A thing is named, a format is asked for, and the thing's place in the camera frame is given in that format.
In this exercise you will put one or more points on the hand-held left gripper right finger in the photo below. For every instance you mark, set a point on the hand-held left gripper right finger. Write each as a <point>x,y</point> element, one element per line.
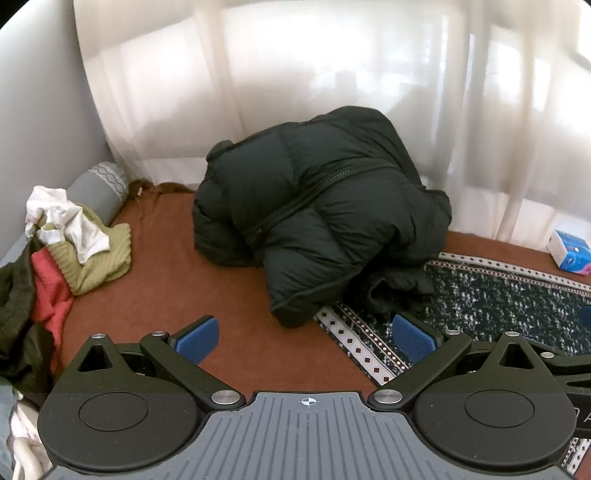
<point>413,341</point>

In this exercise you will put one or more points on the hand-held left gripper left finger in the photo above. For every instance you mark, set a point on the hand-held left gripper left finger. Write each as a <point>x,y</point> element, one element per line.
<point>199,339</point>

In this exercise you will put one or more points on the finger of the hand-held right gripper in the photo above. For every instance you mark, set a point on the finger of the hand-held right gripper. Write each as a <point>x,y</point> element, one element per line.
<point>568,367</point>
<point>586,316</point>

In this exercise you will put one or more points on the black puffer jacket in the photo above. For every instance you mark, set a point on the black puffer jacket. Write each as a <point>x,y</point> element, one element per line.
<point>323,207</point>

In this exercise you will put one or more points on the blue tissue pack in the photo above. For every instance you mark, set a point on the blue tissue pack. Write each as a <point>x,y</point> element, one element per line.
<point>570,251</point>

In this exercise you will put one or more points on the dark patterned blanket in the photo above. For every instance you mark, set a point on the dark patterned blanket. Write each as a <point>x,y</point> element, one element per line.
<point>485,295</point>

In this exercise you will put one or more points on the olive green knit sweater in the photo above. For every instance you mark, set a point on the olive green knit sweater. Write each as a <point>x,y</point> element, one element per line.
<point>106,263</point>

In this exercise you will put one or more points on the white crumpled garment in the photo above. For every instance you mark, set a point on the white crumpled garment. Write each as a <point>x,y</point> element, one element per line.
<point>87,230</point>

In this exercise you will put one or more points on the red garment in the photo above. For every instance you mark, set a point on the red garment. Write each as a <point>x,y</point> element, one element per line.
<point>48,290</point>

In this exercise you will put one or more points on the grey bolster pillow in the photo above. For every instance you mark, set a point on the grey bolster pillow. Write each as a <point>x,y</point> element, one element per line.
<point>104,182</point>

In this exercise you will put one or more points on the cream white cloth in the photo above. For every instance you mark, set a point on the cream white cloth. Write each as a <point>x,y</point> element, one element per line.
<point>23,429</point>

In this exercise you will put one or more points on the white sheer curtain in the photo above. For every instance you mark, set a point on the white sheer curtain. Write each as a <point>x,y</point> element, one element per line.
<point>277,69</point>

